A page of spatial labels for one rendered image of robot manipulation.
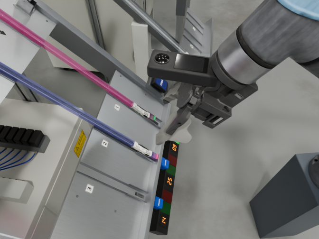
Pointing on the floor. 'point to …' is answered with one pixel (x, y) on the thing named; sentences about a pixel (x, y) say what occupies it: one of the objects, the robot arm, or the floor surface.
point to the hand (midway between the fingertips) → (159, 119)
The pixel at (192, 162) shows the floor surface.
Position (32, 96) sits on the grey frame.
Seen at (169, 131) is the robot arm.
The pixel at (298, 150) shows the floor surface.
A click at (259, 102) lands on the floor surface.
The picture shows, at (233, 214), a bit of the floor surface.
